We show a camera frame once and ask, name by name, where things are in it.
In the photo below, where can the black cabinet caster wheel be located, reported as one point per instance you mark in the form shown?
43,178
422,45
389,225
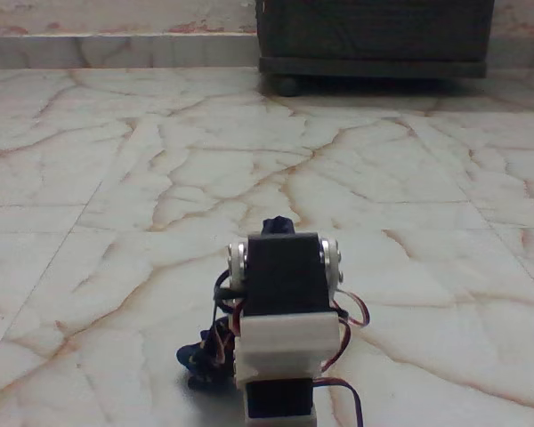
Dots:
287,86

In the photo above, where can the dark blue object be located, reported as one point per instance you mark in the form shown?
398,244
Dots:
193,356

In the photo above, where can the dark wooden cabinet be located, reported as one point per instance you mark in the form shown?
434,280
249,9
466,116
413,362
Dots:
374,35

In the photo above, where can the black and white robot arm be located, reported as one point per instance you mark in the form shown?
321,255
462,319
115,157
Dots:
285,284

